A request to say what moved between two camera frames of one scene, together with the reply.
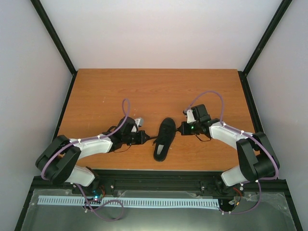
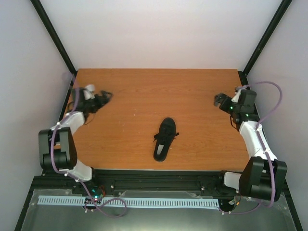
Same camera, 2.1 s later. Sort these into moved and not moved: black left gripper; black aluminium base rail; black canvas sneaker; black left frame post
Moved: black left gripper
Not moved: black left frame post; black aluminium base rail; black canvas sneaker
